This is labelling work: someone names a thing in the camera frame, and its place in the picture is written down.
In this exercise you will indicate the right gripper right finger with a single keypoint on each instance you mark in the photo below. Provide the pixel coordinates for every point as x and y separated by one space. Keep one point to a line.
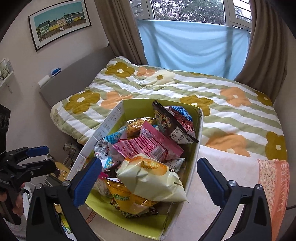
254 222

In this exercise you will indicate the gold yellow snack bag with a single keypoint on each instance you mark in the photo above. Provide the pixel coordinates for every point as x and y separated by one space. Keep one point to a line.
134 126

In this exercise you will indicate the white blue bottle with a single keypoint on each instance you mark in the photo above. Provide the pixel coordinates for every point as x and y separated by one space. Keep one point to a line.
47 78

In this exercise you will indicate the white nut snack bag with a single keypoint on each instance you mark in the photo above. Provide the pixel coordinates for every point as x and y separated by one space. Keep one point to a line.
175 164

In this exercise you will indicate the floral tablecloth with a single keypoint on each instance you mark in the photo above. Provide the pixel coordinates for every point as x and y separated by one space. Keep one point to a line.
189 220

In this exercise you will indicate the pink striped snack bag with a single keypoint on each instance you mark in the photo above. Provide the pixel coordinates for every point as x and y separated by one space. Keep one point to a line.
150 142

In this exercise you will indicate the green cardboard box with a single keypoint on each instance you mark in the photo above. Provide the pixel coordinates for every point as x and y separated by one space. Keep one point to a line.
139 108

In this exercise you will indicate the blue white snack bag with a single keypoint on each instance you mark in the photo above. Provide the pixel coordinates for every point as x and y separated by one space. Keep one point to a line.
106 153

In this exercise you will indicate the sponge crunch snack bag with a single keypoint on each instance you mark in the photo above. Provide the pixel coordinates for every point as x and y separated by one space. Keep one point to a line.
175 123

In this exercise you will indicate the blue window cloth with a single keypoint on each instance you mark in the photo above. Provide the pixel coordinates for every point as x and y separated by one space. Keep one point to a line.
195 47

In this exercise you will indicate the cream chips bag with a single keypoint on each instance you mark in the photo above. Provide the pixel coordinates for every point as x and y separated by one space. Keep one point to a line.
151 179

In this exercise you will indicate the person's left hand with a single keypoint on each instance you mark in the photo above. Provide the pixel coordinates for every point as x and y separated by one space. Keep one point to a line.
17 207

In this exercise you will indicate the right brown curtain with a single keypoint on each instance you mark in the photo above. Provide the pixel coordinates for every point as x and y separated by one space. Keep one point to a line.
265 68

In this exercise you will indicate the brown curtain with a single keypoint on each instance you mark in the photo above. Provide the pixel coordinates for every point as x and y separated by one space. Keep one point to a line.
121 29
265 68

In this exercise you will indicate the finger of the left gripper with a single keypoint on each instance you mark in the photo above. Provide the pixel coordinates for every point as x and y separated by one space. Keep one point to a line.
21 154
36 169

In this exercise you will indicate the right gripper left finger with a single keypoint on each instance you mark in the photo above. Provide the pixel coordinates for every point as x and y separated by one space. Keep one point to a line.
43 222

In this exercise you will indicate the left brown curtain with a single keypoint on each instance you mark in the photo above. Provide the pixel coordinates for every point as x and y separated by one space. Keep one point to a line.
121 29

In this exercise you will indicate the white window frame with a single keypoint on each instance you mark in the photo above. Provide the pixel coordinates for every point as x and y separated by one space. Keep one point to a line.
231 13

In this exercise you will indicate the framed house picture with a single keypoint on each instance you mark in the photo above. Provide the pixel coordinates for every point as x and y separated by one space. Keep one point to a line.
56 21

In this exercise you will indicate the grey bed headboard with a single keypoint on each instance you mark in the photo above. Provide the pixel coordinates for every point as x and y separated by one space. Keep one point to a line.
76 76

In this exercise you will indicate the yellow black snack bag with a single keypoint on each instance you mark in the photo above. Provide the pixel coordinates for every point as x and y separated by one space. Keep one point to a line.
130 205

